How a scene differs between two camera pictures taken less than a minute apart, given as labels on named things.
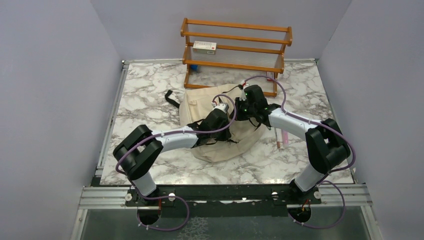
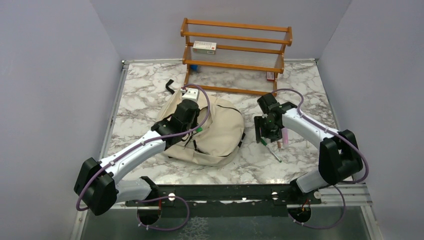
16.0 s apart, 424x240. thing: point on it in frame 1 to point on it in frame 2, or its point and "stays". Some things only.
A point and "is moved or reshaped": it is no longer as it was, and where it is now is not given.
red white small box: x=270 y=74 stays
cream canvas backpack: x=197 y=103 is moved or reshaped
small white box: x=204 y=47 stays
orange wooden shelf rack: x=218 y=53 stays
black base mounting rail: x=223 y=200 stays
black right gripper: x=238 y=116 to x=260 y=132
